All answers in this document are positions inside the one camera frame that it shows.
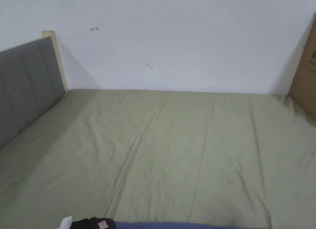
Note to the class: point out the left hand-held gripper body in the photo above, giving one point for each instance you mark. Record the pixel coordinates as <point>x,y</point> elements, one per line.
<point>66,223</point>

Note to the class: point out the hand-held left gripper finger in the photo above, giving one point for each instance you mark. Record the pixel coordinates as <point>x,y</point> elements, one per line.
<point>93,224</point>

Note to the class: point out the dark blue shirt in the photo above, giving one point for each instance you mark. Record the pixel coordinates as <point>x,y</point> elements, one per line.
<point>177,225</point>

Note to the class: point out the bed with pale green sheet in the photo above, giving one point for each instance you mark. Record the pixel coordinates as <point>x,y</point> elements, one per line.
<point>172,145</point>

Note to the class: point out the grey padded headboard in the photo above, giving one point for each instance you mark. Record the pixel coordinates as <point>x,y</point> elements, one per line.
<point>27,83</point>

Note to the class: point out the brown cardboard carton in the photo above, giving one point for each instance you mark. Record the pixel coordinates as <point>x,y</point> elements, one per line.
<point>305,90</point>

